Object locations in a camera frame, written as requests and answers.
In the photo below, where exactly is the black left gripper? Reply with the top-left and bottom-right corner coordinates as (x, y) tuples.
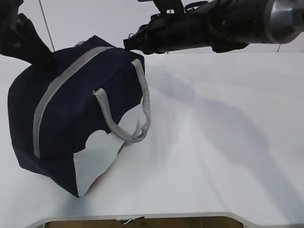
(0, 0), (56, 69)

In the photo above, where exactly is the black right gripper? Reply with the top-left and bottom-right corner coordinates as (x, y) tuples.
(123, 0), (209, 55)

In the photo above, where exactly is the navy blue lunch bag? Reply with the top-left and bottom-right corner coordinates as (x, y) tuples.
(8, 36), (152, 197)

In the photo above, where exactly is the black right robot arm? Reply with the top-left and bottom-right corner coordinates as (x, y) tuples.
(123, 0), (304, 55)

